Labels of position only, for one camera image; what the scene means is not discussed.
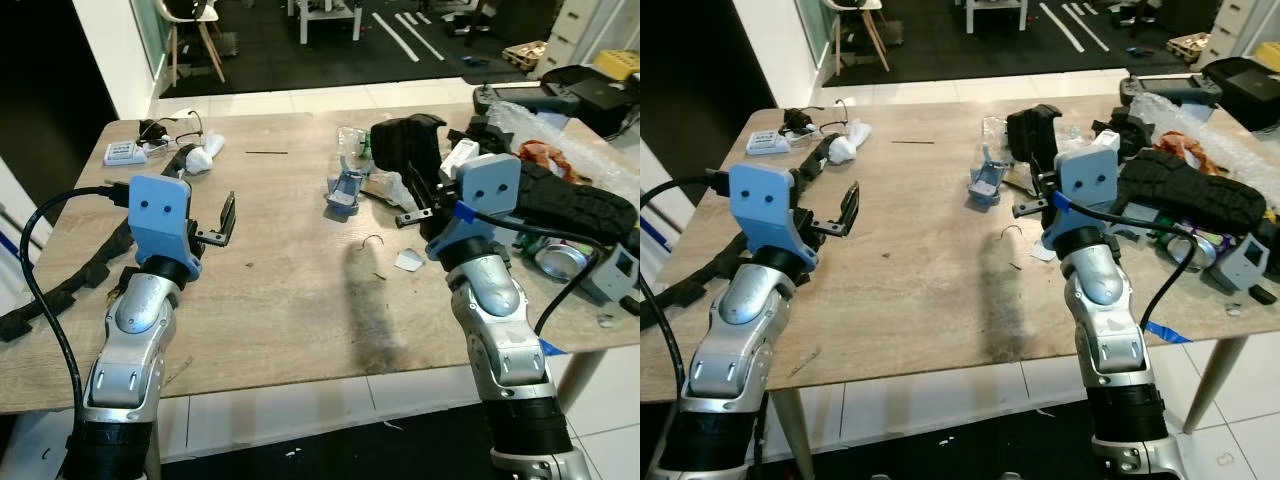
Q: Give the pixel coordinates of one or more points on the black printer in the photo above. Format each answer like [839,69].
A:
[1245,90]
[600,95]

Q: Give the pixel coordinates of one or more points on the clear plastic bottle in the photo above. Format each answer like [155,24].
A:
[352,145]
[993,135]

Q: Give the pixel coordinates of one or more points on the wooden table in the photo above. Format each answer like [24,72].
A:
[930,300]
[290,300]

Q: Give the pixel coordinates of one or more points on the white paper scrap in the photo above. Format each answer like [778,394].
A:
[1042,252]
[410,261]

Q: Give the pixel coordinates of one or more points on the white chair with wooden legs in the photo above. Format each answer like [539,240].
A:
[190,15]
[855,10]

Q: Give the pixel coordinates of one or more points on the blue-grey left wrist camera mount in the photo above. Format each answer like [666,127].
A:
[762,205]
[160,215]

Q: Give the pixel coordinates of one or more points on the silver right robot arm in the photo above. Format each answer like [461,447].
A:
[505,340]
[1115,340]

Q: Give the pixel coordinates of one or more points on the clear safety glasses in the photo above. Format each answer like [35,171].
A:
[165,130]
[810,120]

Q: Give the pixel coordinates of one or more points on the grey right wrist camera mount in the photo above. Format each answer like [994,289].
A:
[1085,180]
[485,195]

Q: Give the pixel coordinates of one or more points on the grey printed housing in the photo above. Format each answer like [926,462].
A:
[612,275]
[1242,262]

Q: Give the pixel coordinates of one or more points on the blue tape strip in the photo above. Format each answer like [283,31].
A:
[1167,332]
[552,347]

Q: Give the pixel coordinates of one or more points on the white plastic device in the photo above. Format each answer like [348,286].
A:
[1100,140]
[462,158]

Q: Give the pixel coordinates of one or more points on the white drawer cabinet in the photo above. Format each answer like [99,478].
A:
[1235,30]
[585,30]

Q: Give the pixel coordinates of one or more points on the white side table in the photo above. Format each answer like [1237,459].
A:
[325,10]
[998,8]

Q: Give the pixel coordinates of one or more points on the black floor mat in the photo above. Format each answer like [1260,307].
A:
[950,445]
[350,440]

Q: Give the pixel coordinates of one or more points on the black high-top shoe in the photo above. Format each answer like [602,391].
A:
[400,145]
[1030,135]

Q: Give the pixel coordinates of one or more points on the grey printed bracket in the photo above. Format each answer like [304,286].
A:
[988,178]
[346,192]

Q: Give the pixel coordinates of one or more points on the yellow crate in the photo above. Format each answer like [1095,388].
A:
[620,63]

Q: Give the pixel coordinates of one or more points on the black shoe with lugged sole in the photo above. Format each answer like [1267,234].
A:
[1200,190]
[585,205]

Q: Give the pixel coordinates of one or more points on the silver drink can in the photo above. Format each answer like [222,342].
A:
[560,260]
[1192,250]

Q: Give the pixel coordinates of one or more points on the wooden pallet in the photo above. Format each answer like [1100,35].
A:
[525,55]
[1188,47]

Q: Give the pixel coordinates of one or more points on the black handheld controller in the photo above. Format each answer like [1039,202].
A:
[1170,88]
[525,97]

